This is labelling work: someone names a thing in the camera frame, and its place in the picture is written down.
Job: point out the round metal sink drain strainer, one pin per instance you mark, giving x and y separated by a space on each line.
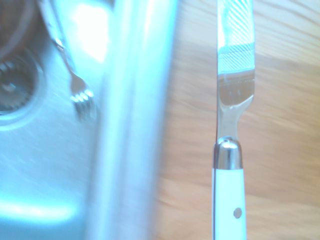
12 90

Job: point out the stainless steel sink basin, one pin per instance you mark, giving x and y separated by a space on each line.
82 150

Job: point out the brown wooden bowl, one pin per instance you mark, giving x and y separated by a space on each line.
11 27

